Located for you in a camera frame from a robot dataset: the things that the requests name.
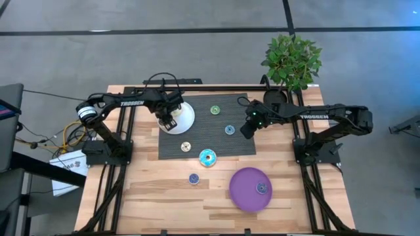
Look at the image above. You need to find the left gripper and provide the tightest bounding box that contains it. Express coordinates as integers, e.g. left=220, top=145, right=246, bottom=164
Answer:
left=152, top=90, right=184, bottom=132

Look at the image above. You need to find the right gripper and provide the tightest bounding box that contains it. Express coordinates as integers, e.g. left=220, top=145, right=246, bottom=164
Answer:
left=240, top=100, right=275, bottom=140

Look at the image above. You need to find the large blue donut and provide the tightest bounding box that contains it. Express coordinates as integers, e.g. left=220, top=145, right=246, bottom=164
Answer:
left=199, top=148, right=217, bottom=168

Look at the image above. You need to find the white round plate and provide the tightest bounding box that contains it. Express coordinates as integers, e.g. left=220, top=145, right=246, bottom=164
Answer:
left=157, top=100, right=196, bottom=135

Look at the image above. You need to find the dark grey woven placemat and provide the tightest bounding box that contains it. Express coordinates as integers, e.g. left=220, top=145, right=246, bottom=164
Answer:
left=157, top=93, right=257, bottom=161

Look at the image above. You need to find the black plant pot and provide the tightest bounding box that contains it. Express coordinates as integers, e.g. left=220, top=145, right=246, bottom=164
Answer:
left=263, top=88, right=289, bottom=106

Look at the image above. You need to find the black power strip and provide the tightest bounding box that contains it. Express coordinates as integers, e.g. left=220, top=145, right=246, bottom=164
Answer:
left=142, top=77, right=203, bottom=86

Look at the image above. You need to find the purple round plate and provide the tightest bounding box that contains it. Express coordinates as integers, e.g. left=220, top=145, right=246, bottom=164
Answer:
left=228, top=167, right=273, bottom=212

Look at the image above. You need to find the green leafy plant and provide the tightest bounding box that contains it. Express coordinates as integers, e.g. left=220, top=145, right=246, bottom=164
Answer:
left=261, top=34, right=323, bottom=92

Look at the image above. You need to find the white cardboard box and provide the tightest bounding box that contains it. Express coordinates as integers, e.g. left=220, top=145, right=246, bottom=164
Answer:
left=49, top=149, right=89, bottom=197

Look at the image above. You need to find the black desk beam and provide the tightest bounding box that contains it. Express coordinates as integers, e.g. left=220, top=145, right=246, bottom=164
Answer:
left=11, top=151, right=87, bottom=188

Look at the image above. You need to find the dark grey stand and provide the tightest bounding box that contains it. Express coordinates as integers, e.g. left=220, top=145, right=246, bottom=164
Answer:
left=388, top=113, right=420, bottom=136

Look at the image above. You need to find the dark tablet device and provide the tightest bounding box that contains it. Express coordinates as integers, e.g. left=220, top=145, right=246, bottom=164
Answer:
left=0, top=98, right=22, bottom=116

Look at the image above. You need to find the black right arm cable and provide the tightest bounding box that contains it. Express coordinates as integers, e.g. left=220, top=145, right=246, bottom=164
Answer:
left=237, top=96, right=255, bottom=109

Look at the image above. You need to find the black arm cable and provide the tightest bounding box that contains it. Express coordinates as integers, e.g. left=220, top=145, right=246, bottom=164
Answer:
left=237, top=96, right=255, bottom=109
left=144, top=72, right=182, bottom=96

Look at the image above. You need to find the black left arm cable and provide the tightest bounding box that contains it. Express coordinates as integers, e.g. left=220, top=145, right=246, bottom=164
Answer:
left=144, top=72, right=182, bottom=96

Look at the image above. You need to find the black aluminium table frame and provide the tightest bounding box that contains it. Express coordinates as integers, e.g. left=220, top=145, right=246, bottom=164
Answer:
left=67, top=85, right=357, bottom=236

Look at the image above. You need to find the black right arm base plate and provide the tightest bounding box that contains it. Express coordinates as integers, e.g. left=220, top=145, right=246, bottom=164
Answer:
left=293, top=137, right=344, bottom=165

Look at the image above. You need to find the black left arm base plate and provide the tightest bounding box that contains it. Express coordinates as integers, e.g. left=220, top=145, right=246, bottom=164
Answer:
left=81, top=140, right=134, bottom=166

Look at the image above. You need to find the yellow floor cable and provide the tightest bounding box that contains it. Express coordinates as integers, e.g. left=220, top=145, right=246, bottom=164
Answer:
left=14, top=120, right=87, bottom=155

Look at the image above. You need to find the thin black floor cable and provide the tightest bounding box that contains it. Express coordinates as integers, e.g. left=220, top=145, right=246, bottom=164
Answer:
left=22, top=88, right=88, bottom=102

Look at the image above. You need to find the black cable bundle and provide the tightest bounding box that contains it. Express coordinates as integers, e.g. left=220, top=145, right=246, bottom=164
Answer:
left=14, top=121, right=83, bottom=159

